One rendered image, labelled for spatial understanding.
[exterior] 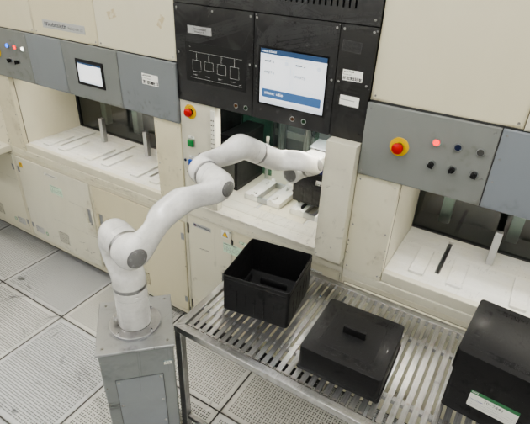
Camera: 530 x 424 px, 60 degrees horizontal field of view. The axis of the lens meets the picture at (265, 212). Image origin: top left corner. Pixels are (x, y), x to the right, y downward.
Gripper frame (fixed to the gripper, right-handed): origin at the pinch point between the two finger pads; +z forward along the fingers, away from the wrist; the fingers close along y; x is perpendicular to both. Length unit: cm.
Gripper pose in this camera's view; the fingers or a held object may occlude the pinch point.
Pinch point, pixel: (325, 151)
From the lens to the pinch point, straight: 218.2
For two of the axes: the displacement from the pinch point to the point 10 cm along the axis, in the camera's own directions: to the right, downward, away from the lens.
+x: 0.4, -8.6, -5.1
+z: 5.7, -4.0, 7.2
